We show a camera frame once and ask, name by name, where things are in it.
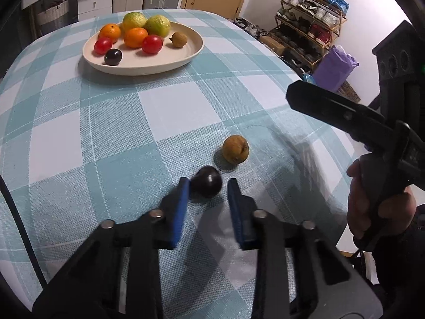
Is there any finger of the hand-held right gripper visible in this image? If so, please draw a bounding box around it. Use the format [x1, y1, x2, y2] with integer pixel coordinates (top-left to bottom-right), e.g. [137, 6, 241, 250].
[286, 80, 399, 152]

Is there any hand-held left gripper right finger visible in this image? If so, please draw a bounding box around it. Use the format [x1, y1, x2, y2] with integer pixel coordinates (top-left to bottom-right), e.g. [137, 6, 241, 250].
[227, 178, 382, 319]

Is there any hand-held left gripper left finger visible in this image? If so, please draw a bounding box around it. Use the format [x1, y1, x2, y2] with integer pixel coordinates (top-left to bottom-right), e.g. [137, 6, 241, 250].
[31, 177, 190, 319]

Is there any dark purple plum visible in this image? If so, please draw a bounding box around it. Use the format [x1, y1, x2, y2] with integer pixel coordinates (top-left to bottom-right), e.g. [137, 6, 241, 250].
[104, 48, 123, 66]
[194, 165, 223, 199]

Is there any cream round plate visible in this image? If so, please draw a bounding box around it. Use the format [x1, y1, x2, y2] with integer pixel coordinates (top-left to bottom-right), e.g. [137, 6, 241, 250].
[82, 21, 204, 76]

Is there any red tomato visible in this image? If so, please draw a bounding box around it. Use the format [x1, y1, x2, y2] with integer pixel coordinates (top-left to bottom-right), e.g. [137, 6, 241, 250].
[94, 37, 113, 55]
[142, 35, 164, 54]

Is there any brown round fruit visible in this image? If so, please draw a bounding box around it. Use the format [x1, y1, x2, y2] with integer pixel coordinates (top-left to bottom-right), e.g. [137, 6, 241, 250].
[222, 135, 249, 165]
[170, 31, 188, 48]

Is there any large orange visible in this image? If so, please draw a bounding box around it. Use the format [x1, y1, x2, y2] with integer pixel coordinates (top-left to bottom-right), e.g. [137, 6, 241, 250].
[124, 27, 149, 49]

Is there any small orange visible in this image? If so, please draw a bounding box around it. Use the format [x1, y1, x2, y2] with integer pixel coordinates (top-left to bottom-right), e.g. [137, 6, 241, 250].
[99, 23, 122, 43]

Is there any person's right forearm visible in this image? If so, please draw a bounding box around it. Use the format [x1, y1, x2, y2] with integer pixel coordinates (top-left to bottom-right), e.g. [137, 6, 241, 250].
[371, 204, 425, 303]

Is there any person's right hand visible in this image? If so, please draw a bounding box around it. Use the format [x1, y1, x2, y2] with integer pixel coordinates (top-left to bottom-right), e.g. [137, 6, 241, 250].
[346, 158, 418, 240]

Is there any woven floor mat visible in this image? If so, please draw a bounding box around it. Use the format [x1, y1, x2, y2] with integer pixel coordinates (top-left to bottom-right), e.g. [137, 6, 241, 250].
[336, 81, 361, 103]

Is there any purple bag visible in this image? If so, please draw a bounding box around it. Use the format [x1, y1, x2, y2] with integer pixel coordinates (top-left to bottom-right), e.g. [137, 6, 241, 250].
[313, 45, 360, 93]

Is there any wooden shoe rack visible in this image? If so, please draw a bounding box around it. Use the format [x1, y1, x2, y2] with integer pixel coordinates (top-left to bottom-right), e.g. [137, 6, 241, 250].
[270, 0, 350, 74]

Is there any teal checked tablecloth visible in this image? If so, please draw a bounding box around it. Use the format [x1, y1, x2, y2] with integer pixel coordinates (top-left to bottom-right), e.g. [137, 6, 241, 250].
[0, 8, 362, 319]

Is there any pile of shoes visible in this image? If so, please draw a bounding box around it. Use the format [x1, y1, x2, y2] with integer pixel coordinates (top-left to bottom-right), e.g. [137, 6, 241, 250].
[233, 16, 267, 38]

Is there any green lime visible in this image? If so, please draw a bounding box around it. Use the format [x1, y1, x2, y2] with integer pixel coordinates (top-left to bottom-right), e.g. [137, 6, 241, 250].
[144, 15, 171, 38]

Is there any yellow-green lemon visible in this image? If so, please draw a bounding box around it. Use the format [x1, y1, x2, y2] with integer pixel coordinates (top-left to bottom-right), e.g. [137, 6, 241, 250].
[122, 12, 147, 33]

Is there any woven wicker basket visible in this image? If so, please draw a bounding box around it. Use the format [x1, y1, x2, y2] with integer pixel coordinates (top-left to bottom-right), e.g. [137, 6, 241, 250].
[36, 1, 69, 26]

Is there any black cable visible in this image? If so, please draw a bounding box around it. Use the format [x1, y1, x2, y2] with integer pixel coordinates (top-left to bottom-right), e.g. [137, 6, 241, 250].
[0, 175, 48, 289]

